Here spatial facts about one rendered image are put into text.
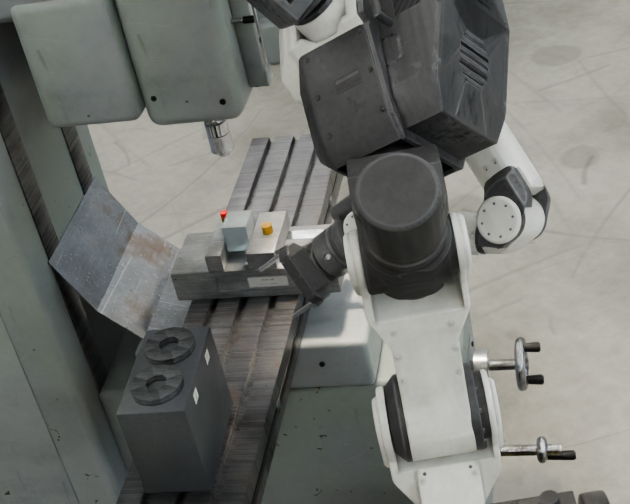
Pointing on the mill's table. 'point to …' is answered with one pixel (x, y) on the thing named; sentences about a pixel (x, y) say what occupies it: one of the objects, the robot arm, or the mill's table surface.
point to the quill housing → (185, 59)
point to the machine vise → (233, 268)
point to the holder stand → (176, 410)
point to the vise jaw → (259, 249)
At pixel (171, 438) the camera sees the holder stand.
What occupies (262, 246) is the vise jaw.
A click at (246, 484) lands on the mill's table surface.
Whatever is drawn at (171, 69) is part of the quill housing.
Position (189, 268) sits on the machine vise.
